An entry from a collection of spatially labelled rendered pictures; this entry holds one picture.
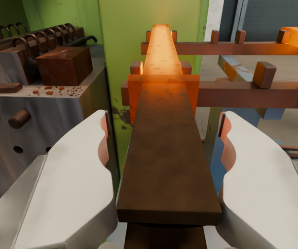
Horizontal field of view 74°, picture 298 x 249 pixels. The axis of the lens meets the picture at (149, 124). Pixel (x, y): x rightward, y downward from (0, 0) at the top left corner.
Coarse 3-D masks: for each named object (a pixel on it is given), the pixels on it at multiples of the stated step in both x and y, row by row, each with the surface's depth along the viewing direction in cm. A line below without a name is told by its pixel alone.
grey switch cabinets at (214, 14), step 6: (210, 0) 467; (216, 0) 464; (222, 0) 461; (210, 6) 473; (216, 6) 470; (222, 6) 467; (210, 12) 480; (216, 12) 476; (210, 18) 486; (216, 18) 483; (210, 24) 492; (216, 24) 489; (210, 30) 499; (210, 36) 506
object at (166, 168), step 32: (160, 32) 34; (160, 64) 18; (160, 96) 11; (192, 96) 13; (160, 128) 8; (192, 128) 8; (128, 160) 7; (160, 160) 7; (192, 160) 7; (128, 192) 6; (160, 192) 6; (192, 192) 6; (128, 224) 7; (160, 224) 6; (192, 224) 5
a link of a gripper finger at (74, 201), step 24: (96, 120) 10; (72, 144) 9; (96, 144) 9; (48, 168) 8; (72, 168) 8; (96, 168) 8; (48, 192) 7; (72, 192) 7; (96, 192) 7; (48, 216) 6; (72, 216) 6; (96, 216) 6; (24, 240) 5; (48, 240) 5; (72, 240) 6; (96, 240) 6
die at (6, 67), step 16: (32, 32) 63; (48, 32) 64; (64, 32) 68; (80, 32) 76; (0, 48) 45; (16, 48) 47; (32, 48) 49; (0, 64) 45; (16, 64) 45; (0, 80) 47; (16, 80) 47; (32, 80) 49
